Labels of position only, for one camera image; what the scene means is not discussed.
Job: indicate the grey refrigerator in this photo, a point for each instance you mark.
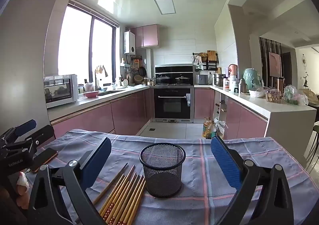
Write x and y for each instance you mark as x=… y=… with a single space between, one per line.
x=25 y=53

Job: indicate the pink kitchen base cabinets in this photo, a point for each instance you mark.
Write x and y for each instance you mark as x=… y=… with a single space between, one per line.
x=104 y=115
x=244 y=120

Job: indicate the blue plaid tablecloth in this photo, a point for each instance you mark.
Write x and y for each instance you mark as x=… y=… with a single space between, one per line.
x=199 y=202

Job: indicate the clear cookie container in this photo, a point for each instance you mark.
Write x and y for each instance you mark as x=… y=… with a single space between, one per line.
x=273 y=96

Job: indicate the black built-in oven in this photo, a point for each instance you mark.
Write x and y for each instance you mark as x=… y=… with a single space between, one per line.
x=173 y=105

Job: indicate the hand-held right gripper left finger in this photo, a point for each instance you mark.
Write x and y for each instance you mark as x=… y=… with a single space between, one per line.
x=97 y=162

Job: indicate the bundle of wooden chopsticks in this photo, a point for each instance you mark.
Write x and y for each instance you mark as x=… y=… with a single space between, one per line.
x=124 y=195

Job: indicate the person's left hand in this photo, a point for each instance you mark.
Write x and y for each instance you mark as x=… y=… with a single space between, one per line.
x=22 y=189

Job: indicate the dark chair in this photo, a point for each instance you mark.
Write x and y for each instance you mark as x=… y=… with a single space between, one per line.
x=314 y=140

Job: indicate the kitchen window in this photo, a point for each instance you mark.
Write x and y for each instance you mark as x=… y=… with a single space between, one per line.
x=74 y=40

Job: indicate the bag of green vegetables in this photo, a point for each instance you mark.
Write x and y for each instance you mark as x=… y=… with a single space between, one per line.
x=292 y=95

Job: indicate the steel stock pot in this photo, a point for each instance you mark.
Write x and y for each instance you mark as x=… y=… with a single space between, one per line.
x=219 y=80

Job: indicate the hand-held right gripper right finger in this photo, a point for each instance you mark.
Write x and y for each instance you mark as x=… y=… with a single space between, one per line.
x=224 y=162

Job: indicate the white bottle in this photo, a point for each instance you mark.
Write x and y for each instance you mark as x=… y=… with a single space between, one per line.
x=233 y=85

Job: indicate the pink bowl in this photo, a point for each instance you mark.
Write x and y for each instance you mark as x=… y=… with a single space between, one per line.
x=91 y=94

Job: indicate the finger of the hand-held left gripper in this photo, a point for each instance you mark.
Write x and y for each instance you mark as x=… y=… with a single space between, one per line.
x=43 y=134
x=26 y=125

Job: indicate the pink thermos jug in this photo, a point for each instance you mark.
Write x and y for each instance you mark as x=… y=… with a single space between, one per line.
x=233 y=69

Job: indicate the orange-cased smartphone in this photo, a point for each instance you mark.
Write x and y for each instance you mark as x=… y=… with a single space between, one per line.
x=44 y=157

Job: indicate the copper tumbler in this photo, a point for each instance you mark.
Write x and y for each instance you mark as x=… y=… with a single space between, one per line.
x=280 y=84

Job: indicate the small steel kettle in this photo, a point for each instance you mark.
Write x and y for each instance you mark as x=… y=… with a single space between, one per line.
x=151 y=82

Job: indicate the white water heater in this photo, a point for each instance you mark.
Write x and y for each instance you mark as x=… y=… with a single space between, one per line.
x=129 y=42

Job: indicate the black mesh holder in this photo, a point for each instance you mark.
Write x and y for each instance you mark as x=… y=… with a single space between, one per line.
x=162 y=177

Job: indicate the black frying pan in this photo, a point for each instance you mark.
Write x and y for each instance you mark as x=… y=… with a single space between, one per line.
x=142 y=71

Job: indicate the glass jar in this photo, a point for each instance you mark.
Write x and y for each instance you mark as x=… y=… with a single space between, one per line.
x=80 y=89

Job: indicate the black wok with lid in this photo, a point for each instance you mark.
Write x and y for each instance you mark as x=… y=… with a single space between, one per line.
x=163 y=80
x=183 y=80

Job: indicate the yellow cooking oil bottle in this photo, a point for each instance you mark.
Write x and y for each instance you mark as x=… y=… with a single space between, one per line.
x=208 y=129

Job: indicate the woven basket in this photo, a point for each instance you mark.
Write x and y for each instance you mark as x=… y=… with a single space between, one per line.
x=138 y=79

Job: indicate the steel thermos bottle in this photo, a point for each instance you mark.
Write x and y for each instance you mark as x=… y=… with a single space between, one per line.
x=243 y=86

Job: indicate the silver countertop appliance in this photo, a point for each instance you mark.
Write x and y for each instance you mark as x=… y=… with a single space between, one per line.
x=201 y=80

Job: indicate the white countertop oven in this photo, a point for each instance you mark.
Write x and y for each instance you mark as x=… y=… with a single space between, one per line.
x=72 y=90

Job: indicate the wooden cutting board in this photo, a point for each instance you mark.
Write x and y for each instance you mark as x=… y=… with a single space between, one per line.
x=211 y=55

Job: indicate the wall clock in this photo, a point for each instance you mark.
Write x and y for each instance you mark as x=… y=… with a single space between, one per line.
x=304 y=60

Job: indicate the white plastic bag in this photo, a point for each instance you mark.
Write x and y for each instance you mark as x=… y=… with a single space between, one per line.
x=220 y=126

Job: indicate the yellow rubber gloves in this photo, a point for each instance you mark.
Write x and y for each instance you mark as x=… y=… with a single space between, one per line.
x=101 y=69

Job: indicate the black wall rack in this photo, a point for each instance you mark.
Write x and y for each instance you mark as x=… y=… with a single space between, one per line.
x=211 y=65

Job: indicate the pink wall painting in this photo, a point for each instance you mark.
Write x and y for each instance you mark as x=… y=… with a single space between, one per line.
x=274 y=64

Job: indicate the black range hood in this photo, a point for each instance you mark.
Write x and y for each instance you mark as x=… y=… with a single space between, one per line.
x=174 y=69

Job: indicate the white covered bowl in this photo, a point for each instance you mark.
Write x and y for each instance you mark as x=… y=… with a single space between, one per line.
x=256 y=93

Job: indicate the ceiling light panel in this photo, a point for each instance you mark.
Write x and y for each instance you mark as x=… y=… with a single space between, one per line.
x=165 y=6

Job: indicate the pink wall cabinet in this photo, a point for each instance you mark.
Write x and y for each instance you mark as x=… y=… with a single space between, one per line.
x=147 y=35

